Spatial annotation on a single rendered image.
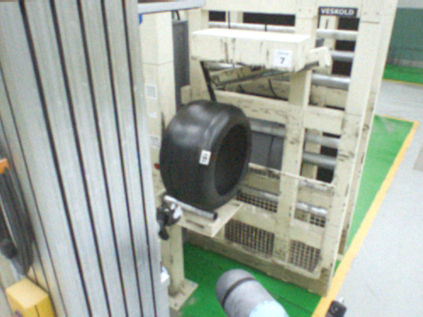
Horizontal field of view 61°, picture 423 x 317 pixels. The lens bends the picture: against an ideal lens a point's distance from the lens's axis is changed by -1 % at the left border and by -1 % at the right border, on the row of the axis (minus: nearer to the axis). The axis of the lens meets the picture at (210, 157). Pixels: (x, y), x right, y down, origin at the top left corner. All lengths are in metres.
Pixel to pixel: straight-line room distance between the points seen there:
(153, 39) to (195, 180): 0.73
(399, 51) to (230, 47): 9.09
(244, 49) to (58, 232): 1.43
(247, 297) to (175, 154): 0.97
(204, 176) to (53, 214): 1.12
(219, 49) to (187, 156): 0.61
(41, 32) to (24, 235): 0.37
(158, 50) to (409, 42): 9.32
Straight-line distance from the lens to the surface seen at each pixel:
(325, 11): 2.06
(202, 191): 1.74
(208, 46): 2.00
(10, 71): 0.58
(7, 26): 0.57
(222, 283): 0.98
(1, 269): 2.06
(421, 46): 10.74
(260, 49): 1.86
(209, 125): 1.71
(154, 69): 1.90
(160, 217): 1.65
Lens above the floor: 2.05
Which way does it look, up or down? 27 degrees down
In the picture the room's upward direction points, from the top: straight up
